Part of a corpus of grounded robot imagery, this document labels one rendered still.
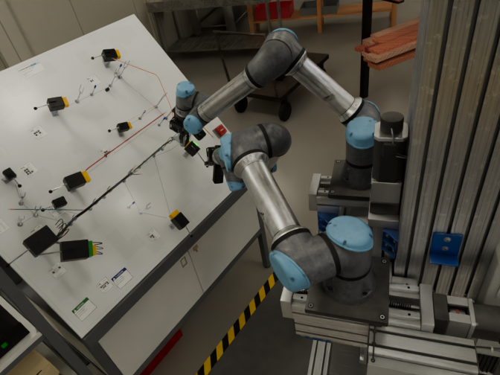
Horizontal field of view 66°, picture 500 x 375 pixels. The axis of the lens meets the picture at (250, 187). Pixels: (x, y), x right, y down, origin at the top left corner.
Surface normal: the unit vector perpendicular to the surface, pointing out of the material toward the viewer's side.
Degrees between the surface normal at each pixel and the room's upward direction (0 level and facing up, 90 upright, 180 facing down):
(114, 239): 50
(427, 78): 90
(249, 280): 0
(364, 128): 7
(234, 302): 0
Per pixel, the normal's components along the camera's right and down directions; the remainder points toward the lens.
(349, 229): -0.03, -0.80
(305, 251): -0.04, -0.57
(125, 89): 0.52, -0.28
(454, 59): -0.28, 0.64
